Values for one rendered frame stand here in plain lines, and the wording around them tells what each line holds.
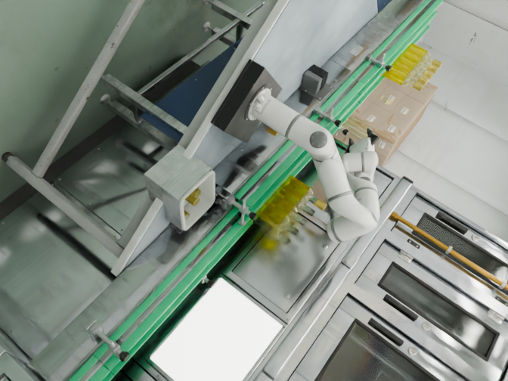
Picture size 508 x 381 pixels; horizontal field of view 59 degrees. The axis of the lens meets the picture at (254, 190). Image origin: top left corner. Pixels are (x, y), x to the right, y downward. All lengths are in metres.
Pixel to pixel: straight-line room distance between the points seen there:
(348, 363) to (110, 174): 1.31
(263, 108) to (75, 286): 1.02
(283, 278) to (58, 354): 0.86
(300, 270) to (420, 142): 4.96
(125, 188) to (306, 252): 0.86
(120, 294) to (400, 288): 1.13
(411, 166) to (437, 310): 4.43
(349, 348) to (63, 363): 1.03
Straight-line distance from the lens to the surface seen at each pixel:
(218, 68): 2.18
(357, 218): 1.47
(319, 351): 1.86
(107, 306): 1.67
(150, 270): 1.69
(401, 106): 5.92
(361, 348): 1.90
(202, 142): 1.58
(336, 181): 1.48
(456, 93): 7.62
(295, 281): 1.88
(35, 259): 2.05
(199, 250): 1.72
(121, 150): 2.26
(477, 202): 6.42
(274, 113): 1.56
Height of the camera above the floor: 1.43
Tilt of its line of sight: 17 degrees down
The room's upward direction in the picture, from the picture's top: 125 degrees clockwise
